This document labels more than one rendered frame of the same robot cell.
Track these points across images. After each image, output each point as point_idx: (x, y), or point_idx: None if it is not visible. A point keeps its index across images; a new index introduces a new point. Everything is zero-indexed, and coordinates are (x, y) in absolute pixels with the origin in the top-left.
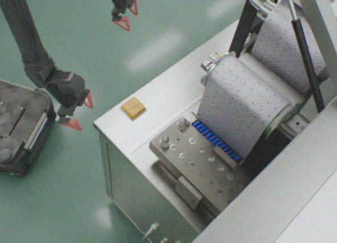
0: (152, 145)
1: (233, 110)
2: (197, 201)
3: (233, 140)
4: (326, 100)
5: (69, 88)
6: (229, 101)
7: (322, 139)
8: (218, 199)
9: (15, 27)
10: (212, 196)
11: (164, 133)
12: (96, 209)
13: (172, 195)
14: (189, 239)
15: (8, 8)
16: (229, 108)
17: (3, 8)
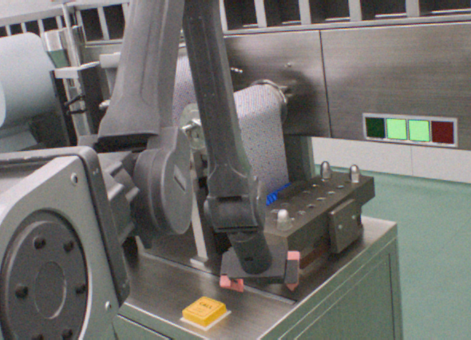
0: (291, 237)
1: (254, 129)
2: (354, 207)
3: (271, 172)
4: None
5: (263, 189)
6: (246, 125)
7: None
8: (348, 187)
9: (229, 85)
10: (346, 190)
11: (269, 229)
12: None
13: (346, 257)
14: (383, 289)
15: (222, 41)
16: (250, 133)
17: (219, 46)
